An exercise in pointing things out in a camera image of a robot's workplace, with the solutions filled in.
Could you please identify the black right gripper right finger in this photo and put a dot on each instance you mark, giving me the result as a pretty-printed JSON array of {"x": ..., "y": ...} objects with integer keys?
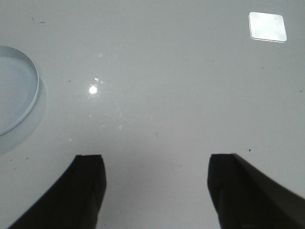
[{"x": 245, "y": 198}]

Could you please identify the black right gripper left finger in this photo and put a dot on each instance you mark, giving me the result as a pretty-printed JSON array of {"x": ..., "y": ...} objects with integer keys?
[{"x": 73, "y": 201}]

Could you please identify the light blue round plate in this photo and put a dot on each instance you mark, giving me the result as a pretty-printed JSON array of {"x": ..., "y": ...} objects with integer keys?
[{"x": 19, "y": 87}]

